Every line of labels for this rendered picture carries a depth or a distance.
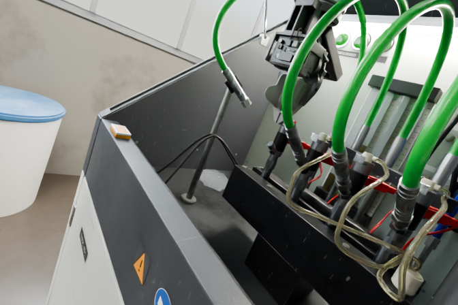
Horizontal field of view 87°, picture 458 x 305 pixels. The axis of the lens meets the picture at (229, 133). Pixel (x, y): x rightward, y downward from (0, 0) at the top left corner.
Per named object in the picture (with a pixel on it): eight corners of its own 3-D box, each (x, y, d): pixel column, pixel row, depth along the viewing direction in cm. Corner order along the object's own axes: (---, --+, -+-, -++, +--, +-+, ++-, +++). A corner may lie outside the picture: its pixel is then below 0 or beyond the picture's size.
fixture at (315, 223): (210, 222, 55) (234, 163, 52) (240, 218, 62) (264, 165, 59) (352, 395, 31) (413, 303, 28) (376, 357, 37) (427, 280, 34)
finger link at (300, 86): (262, 118, 44) (282, 69, 42) (280, 124, 48) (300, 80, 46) (274, 124, 41) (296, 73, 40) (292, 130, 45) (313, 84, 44)
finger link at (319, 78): (285, 99, 46) (304, 55, 44) (289, 101, 47) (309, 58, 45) (304, 106, 42) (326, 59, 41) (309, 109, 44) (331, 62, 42)
